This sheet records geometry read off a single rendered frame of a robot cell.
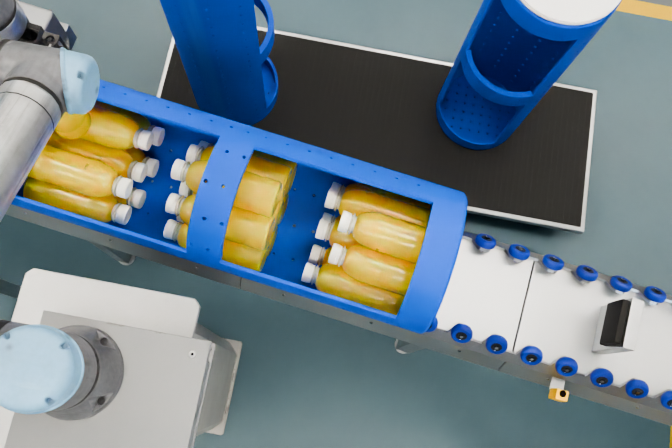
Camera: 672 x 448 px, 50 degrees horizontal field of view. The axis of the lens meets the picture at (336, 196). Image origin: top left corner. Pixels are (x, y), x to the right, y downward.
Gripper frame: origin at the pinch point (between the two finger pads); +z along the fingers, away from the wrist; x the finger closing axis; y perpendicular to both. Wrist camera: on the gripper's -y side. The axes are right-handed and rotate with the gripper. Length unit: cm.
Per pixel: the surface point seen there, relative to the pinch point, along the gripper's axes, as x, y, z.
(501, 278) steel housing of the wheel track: 1, 91, 41
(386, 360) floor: -16, 81, 134
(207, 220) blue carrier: -11.4, 32.1, 12.8
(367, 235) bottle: -5, 60, 16
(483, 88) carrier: 59, 80, 74
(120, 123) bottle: 2.9, 8.4, 19.9
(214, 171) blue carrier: -3.2, 30.8, 10.3
